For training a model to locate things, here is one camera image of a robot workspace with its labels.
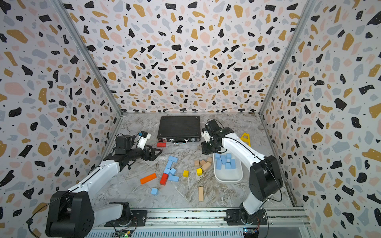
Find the red upright block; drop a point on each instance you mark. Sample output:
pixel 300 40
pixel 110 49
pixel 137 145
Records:
pixel 164 179

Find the yellow cube left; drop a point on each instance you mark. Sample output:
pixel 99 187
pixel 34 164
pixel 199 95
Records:
pixel 186 173

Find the blue block top cluster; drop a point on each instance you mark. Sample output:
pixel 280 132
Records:
pixel 173 159

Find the yellow triangle block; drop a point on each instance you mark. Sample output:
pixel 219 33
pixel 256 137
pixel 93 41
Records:
pixel 246 139

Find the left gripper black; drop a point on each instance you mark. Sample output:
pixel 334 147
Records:
pixel 151 157

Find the yellow cube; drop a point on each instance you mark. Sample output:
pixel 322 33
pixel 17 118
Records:
pixel 199 171
pixel 186 173

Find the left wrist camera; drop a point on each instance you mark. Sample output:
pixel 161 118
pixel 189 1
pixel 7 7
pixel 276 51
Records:
pixel 143 138

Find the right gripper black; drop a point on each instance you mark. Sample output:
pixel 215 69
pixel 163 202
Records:
pixel 204 150

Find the wood block cluster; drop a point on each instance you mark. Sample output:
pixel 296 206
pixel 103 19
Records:
pixel 204 164

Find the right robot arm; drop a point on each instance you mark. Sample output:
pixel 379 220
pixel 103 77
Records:
pixel 265 176

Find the orange long block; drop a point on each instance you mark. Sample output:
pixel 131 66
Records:
pixel 148 178

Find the black hard case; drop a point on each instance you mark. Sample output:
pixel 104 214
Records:
pixel 179 129

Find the white plastic tray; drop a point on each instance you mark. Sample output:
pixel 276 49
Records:
pixel 230 175

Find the lone blue cube front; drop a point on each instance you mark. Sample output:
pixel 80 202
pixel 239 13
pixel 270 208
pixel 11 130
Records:
pixel 154 191

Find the long natural wood block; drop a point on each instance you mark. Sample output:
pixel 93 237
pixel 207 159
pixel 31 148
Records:
pixel 200 194

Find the blue block beside red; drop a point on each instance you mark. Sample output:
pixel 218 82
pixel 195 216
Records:
pixel 173 178

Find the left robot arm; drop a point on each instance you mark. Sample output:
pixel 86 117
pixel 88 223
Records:
pixel 70 212

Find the aluminium front rail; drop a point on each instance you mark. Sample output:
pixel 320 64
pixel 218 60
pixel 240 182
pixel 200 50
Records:
pixel 271 222

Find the yellow cube right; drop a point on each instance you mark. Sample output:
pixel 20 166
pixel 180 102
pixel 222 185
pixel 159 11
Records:
pixel 199 171

